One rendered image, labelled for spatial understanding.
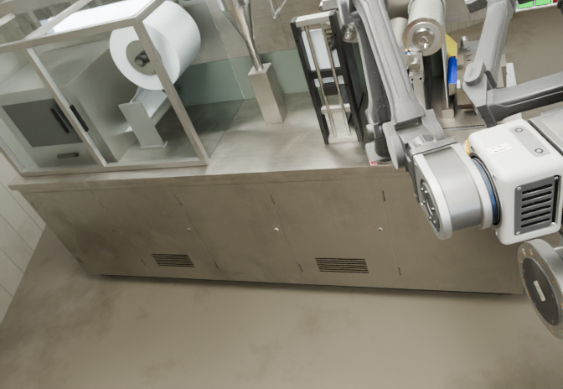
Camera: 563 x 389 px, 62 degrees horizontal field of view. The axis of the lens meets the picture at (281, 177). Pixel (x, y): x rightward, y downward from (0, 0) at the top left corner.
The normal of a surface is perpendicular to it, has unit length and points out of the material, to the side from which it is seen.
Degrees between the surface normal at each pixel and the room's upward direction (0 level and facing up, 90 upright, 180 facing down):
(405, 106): 44
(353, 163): 0
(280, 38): 90
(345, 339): 0
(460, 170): 0
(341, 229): 90
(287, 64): 90
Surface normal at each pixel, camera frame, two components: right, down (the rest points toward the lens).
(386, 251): -0.26, 0.66
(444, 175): -0.29, -0.75
